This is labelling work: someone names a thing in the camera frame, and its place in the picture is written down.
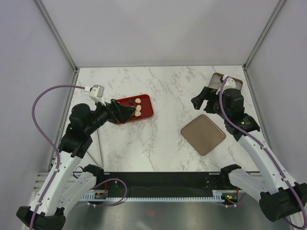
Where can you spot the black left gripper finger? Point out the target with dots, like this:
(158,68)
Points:
(124,113)
(116,106)

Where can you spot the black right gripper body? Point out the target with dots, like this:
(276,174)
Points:
(213,105)

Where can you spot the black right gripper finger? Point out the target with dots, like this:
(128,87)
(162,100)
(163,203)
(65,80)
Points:
(197,102)
(204,94)

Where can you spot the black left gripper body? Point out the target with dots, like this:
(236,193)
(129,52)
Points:
(103,114)

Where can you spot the white teardrop chocolate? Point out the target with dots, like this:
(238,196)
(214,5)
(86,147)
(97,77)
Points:
(138,107)

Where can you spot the white round chocolate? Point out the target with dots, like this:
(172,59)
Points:
(138,100)

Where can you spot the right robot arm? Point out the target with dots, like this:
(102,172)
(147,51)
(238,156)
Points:
(279,195)

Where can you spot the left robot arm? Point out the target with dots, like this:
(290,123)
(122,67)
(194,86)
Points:
(48,211)

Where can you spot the tan chocolate box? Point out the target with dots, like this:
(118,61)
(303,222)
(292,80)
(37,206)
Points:
(216,81)

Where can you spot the red lacquer tray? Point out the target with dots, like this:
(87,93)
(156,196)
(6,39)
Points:
(146,104)

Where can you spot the tan box lid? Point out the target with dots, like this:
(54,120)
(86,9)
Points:
(203,134)

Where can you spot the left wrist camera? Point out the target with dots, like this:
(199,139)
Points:
(96,94)

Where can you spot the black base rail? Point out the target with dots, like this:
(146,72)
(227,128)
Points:
(163,184)

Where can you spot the white cable duct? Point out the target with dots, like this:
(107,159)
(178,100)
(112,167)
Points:
(95,197)

